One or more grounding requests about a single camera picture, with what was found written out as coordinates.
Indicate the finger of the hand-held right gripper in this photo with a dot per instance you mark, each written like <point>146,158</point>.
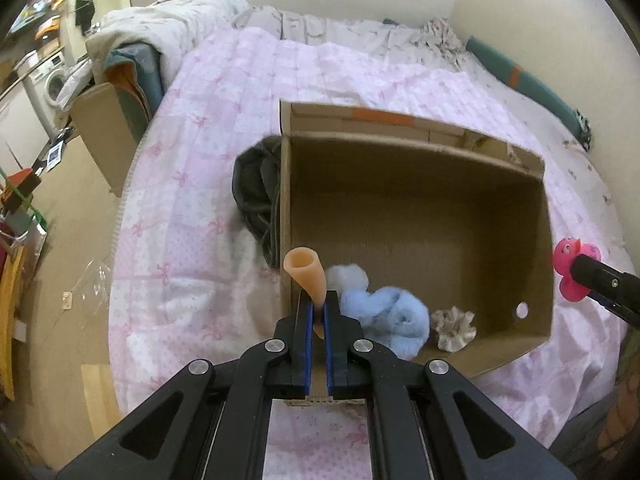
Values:
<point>607,282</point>

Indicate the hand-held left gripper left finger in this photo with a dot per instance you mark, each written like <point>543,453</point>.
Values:
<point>308,345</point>

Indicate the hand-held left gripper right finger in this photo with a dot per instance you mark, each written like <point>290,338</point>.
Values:
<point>330,345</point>

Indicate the pink soft toy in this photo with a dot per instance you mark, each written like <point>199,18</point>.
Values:
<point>566,255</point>

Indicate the peach soft cone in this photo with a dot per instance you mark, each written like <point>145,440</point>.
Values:
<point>304,270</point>

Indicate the light blue plush cloth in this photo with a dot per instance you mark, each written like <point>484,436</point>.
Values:
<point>390,316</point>

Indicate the white fluffy ball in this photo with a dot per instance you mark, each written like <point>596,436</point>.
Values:
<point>345,276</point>

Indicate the beige scrunchie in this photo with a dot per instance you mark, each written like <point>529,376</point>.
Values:
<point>454,329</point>

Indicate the dark patterned cloth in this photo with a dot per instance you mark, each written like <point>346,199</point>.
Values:
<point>620,410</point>

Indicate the dark green cloth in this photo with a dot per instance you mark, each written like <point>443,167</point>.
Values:
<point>255,185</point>

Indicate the pink bow-print quilt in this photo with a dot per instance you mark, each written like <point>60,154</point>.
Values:
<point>200,210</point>

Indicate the teal bolster pillow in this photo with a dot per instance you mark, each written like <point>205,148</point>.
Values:
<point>535,85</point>

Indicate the wooden board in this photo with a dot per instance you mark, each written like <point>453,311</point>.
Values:
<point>100,400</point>

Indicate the clear plastic wrap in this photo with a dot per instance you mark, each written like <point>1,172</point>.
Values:
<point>90,280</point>

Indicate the crumpled floral cloth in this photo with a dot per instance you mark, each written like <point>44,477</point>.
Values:
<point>440,37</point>

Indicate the plain cardboard box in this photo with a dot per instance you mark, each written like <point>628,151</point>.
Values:
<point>102,130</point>

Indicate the yellow curved board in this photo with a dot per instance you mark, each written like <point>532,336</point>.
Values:
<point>11,310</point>

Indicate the teal and orange blanket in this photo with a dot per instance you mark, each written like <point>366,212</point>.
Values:
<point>132,77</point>

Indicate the red box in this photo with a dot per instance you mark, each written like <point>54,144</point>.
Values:
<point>21,182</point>

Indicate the white comforter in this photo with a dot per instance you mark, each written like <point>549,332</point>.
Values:
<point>165,20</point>

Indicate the white washing machine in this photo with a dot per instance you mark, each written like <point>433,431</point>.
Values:
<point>50,82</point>

